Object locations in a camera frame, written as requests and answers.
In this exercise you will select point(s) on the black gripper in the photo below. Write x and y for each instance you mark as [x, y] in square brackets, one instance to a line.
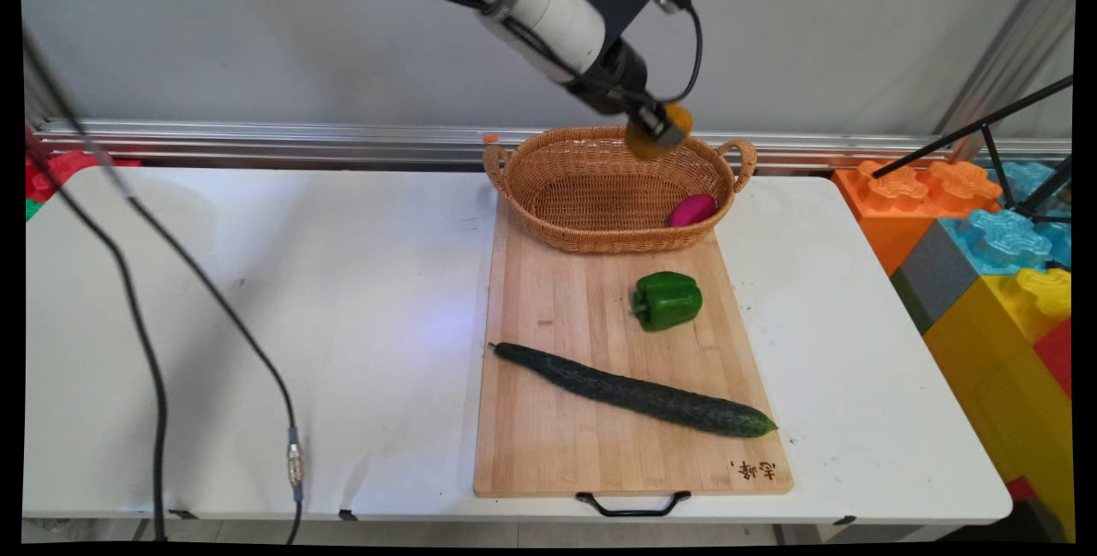
[617, 76]

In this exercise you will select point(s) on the yellow-brown potato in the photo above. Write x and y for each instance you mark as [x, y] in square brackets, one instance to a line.
[644, 145]

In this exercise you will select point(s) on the magenta sweet potato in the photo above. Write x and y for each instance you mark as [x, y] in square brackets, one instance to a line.
[691, 211]

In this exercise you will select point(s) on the woven wicker basket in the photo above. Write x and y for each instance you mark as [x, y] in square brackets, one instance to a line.
[583, 196]

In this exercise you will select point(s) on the green bell pepper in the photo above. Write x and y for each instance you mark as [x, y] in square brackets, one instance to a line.
[667, 301]

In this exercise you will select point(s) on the orange foam block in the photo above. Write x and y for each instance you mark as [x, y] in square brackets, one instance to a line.
[891, 205]

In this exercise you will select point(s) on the dark green cucumber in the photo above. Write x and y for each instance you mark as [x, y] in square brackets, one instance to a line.
[634, 391]

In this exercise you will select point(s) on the grey foam block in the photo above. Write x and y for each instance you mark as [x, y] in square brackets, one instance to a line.
[934, 273]

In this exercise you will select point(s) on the bamboo cutting board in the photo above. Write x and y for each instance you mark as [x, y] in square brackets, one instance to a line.
[557, 453]

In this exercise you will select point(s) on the black tripod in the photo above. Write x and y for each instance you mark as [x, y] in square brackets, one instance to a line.
[994, 149]

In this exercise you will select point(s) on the blue foam block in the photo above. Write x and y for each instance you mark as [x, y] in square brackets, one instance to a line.
[1007, 235]

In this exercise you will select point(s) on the black table edge clip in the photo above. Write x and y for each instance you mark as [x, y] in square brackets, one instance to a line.
[182, 514]
[347, 514]
[844, 520]

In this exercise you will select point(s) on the red foam block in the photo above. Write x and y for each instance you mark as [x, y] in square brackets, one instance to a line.
[1056, 355]

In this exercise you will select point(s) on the red foam puzzle piece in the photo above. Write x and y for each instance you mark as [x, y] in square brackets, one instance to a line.
[51, 175]

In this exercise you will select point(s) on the green foam piece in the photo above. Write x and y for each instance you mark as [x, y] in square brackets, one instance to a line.
[31, 210]

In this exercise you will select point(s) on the aluminium frame post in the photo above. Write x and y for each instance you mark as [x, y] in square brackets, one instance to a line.
[1011, 50]

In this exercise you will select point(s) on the aluminium rail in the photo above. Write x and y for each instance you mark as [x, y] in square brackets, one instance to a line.
[257, 140]

